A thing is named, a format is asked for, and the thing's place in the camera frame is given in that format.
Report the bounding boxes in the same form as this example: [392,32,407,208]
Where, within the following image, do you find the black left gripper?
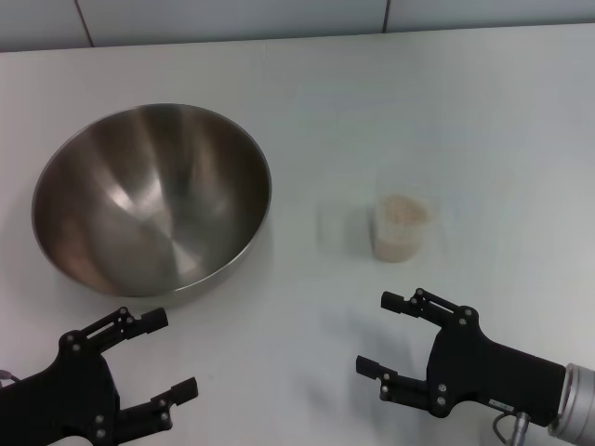
[0,306,200,446]

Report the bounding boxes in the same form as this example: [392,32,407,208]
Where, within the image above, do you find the clear plastic cup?
[370,169,443,265]

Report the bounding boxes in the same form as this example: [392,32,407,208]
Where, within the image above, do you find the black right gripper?
[355,287,566,426]

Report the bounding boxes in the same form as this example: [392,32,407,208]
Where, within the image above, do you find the stainless steel mixing bowl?
[31,102,273,298]

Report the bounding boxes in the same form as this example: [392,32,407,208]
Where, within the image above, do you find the white rice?
[374,193,431,264]

